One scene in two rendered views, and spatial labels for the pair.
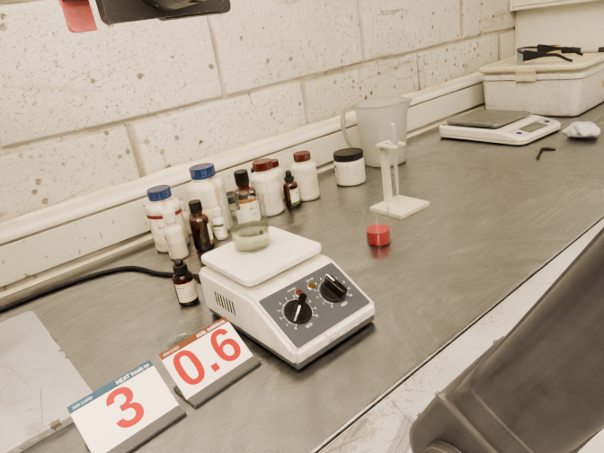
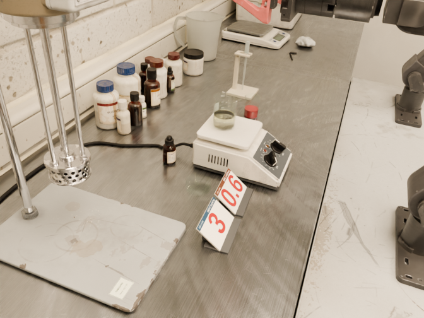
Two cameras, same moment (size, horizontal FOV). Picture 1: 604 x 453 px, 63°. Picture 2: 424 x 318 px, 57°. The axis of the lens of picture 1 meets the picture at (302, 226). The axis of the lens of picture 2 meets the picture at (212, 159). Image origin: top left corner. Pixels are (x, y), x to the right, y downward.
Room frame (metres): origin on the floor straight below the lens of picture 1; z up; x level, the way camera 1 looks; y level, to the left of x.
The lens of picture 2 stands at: (-0.01, 0.51, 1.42)
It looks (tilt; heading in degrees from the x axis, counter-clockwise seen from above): 35 degrees down; 326
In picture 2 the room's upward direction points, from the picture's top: 4 degrees clockwise
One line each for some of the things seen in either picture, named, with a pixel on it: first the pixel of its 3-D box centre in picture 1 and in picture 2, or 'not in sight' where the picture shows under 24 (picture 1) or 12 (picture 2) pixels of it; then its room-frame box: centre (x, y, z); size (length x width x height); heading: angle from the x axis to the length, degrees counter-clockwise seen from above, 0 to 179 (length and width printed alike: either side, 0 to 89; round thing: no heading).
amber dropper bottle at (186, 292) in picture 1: (183, 279); (169, 148); (0.65, 0.18, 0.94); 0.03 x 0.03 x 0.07
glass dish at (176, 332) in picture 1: (181, 339); (198, 184); (0.53, 0.17, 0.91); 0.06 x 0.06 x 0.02
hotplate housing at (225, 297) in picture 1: (278, 288); (239, 148); (0.57, 0.04, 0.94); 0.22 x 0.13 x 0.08; 37
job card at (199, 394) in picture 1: (210, 359); (235, 191); (0.47, 0.12, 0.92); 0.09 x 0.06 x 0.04; 130
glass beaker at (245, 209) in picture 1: (249, 221); (226, 111); (0.60, 0.07, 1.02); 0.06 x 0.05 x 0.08; 47
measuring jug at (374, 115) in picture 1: (377, 132); (199, 36); (1.21, -0.22, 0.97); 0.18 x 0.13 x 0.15; 63
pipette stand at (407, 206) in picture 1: (397, 175); (245, 73); (0.88, -0.19, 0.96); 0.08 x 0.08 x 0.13; 34
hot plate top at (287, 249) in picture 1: (260, 253); (230, 129); (0.59, 0.06, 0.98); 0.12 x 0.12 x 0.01; 37
